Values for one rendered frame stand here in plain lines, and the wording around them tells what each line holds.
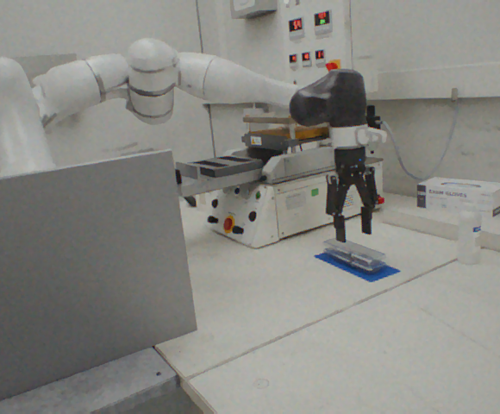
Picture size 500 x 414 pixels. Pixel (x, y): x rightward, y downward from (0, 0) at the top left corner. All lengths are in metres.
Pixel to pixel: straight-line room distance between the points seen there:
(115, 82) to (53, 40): 1.60
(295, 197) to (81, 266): 0.76
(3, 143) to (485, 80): 1.31
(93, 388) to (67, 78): 0.67
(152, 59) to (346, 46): 0.67
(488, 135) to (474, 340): 0.88
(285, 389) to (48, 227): 0.47
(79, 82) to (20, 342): 0.59
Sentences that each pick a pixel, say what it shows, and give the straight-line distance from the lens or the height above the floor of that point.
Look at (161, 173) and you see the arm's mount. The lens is 0.90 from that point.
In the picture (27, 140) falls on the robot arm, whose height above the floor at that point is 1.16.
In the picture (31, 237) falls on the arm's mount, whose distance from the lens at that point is 0.87.
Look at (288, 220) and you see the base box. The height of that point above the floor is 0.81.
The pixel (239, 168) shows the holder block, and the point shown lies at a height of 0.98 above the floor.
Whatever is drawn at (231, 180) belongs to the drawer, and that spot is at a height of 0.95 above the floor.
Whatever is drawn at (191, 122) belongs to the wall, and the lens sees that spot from 3.04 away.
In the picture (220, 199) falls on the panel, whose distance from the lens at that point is 1.62.
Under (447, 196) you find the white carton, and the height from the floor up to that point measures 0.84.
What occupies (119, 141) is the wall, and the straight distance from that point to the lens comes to 2.87.
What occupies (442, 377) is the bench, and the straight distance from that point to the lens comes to 0.86.
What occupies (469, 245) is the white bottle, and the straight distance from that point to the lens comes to 1.26.
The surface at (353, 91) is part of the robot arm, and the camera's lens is 1.14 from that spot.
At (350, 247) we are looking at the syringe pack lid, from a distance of 1.26.
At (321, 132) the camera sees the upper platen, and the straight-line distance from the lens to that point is 1.58.
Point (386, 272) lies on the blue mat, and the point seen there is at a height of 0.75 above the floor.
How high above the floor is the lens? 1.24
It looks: 15 degrees down
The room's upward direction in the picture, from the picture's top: 6 degrees counter-clockwise
